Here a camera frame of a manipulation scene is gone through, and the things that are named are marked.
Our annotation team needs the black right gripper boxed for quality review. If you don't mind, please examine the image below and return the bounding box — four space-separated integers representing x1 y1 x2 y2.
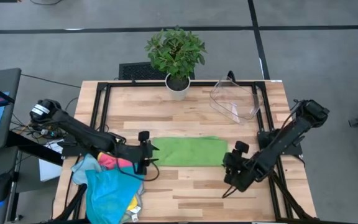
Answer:
221 141 262 198

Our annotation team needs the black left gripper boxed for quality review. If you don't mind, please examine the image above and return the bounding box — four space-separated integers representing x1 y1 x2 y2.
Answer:
116 130 160 175

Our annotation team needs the green microfiber towel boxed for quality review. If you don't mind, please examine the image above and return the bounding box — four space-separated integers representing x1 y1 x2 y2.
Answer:
151 135 229 167

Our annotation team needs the turquoise microfiber towel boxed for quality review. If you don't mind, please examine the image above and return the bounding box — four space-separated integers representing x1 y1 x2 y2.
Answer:
85 167 146 224

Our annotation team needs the light blue microfiber towel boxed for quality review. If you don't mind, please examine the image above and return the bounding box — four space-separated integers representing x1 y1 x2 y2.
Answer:
71 153 104 186

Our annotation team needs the pink microfiber towel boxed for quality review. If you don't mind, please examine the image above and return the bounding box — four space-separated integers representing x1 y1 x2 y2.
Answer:
97 152 134 170

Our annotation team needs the yellow microfiber towel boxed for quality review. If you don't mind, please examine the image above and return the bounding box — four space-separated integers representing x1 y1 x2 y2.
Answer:
127 195 139 212

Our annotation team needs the white plant pot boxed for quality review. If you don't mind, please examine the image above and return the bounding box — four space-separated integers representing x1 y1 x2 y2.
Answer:
165 73 191 101

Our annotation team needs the black perforated floor mat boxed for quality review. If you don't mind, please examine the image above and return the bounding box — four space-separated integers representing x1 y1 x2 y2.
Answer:
118 62 196 81

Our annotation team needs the clear plastic bin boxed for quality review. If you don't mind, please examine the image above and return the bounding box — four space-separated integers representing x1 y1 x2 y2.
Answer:
209 77 262 125

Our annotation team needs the white paper sheet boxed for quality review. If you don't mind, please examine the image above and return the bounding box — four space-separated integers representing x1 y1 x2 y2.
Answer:
38 139 65 183

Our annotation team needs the green leafy plant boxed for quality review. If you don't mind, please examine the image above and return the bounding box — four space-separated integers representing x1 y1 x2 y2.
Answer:
145 26 207 82

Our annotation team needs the black computer mouse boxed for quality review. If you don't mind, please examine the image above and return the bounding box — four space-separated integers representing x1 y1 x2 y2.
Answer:
0 172 14 203

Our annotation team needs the black aluminium table frame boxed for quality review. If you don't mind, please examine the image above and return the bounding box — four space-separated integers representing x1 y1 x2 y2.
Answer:
53 80 318 224

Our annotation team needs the black cable bundle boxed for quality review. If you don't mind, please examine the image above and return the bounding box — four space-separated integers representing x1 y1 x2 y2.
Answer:
11 113 70 140

